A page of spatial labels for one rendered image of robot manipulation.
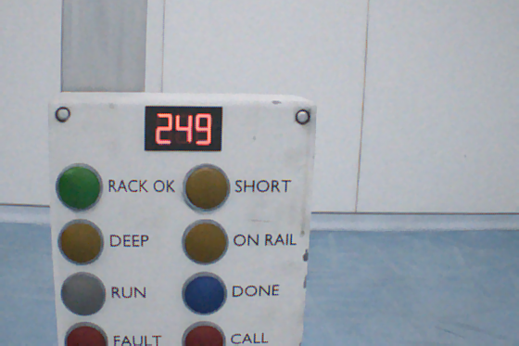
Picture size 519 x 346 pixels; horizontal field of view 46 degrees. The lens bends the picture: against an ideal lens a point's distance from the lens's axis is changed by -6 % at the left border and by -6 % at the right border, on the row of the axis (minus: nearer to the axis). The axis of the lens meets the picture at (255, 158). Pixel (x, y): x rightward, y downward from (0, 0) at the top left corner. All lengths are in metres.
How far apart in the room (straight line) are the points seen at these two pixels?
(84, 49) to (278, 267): 0.20
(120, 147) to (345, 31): 3.47
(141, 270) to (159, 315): 0.03
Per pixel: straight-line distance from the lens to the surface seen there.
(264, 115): 0.41
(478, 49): 4.11
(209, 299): 0.43
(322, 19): 3.82
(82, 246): 0.42
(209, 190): 0.41
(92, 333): 0.44
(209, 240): 0.42
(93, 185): 0.41
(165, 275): 0.43
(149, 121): 0.40
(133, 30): 0.46
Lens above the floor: 1.17
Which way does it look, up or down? 11 degrees down
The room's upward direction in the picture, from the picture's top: 2 degrees clockwise
